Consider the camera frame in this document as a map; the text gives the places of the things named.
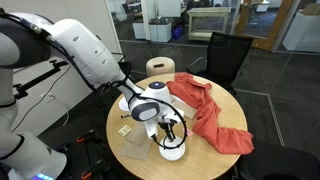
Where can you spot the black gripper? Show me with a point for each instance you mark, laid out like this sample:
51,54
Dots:
167,126

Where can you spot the white bowl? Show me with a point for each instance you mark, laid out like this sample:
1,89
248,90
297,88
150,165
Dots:
172,152

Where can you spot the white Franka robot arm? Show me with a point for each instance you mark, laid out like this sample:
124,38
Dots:
83,50

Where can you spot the red cloth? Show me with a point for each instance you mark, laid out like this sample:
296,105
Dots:
206,113

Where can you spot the white plate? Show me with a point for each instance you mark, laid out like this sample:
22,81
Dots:
122,104

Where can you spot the beige round stool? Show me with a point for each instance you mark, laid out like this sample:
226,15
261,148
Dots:
160,68

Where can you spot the black office chair with armrests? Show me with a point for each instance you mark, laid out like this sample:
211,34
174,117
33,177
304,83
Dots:
126,68

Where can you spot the black mesh office chair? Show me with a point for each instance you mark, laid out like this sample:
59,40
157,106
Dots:
226,56

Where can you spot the blue bin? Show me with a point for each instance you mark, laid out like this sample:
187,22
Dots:
177,32

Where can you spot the white low cabinet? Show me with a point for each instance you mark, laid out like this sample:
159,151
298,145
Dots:
156,30

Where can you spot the black padded chair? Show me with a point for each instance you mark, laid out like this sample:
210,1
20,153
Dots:
280,163

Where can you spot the beige cart table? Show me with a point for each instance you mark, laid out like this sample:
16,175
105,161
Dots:
208,13

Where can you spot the wooden door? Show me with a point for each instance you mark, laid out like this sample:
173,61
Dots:
263,26

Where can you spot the white counter block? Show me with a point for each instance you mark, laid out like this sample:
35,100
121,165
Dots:
301,31

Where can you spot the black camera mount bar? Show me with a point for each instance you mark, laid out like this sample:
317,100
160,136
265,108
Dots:
33,80

